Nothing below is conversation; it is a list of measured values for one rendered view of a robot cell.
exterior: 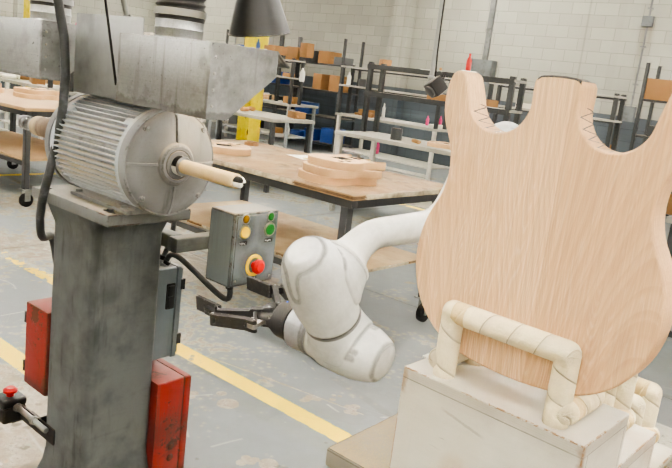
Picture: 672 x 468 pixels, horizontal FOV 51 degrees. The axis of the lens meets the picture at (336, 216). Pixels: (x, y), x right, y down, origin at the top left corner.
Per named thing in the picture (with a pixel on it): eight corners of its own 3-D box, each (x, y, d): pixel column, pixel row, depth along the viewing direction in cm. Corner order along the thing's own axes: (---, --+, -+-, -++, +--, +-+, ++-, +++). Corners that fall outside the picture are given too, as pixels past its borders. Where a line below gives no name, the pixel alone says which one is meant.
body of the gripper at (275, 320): (281, 349, 131) (248, 333, 137) (312, 334, 138) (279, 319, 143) (281, 313, 129) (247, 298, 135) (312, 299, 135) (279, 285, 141)
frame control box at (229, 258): (155, 287, 194) (161, 196, 189) (215, 276, 211) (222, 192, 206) (212, 314, 179) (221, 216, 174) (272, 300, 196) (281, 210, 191)
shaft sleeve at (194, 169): (178, 173, 159) (179, 159, 159) (189, 173, 162) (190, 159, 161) (230, 189, 148) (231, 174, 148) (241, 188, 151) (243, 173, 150)
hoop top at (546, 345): (435, 320, 97) (439, 299, 97) (448, 316, 100) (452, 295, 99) (572, 373, 84) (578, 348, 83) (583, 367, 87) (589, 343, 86)
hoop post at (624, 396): (600, 425, 107) (612, 368, 106) (608, 419, 110) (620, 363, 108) (621, 433, 105) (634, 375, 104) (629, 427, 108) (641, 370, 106)
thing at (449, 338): (428, 373, 99) (437, 309, 97) (440, 367, 101) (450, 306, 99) (447, 381, 97) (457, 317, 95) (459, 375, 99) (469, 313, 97)
